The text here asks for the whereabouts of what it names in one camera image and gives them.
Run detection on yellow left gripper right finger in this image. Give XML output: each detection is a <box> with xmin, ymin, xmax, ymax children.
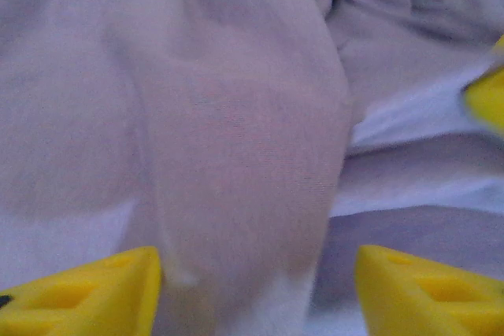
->
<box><xmin>355</xmin><ymin>244</ymin><xmax>504</xmax><ymax>336</ymax></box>

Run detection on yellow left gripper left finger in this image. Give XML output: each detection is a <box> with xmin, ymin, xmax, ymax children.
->
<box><xmin>0</xmin><ymin>245</ymin><xmax>163</xmax><ymax>336</ymax></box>

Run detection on purple t-shirt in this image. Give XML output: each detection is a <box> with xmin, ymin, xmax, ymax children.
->
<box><xmin>0</xmin><ymin>0</ymin><xmax>504</xmax><ymax>336</ymax></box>

